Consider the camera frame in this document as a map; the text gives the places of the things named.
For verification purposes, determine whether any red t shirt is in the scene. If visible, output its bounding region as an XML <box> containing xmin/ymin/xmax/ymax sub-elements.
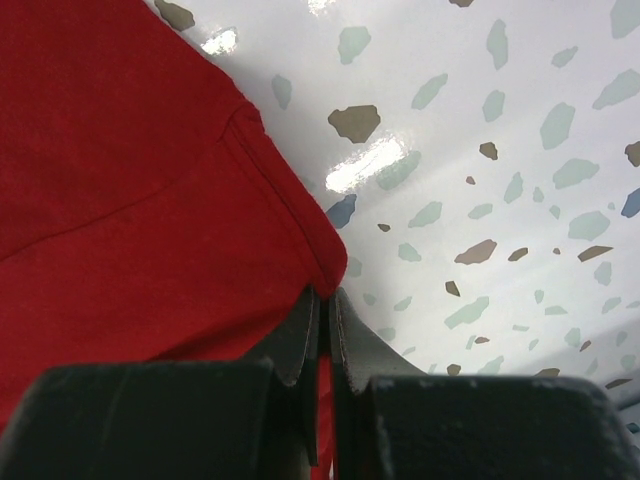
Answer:
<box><xmin>1</xmin><ymin>1</ymin><xmax>347</xmax><ymax>479</ymax></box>

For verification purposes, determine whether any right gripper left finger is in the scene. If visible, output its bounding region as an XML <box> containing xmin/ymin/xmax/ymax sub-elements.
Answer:
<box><xmin>1</xmin><ymin>289</ymin><xmax>320</xmax><ymax>479</ymax></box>

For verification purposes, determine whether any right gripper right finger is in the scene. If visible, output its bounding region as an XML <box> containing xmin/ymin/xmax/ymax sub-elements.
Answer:
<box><xmin>327</xmin><ymin>291</ymin><xmax>639</xmax><ymax>479</ymax></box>

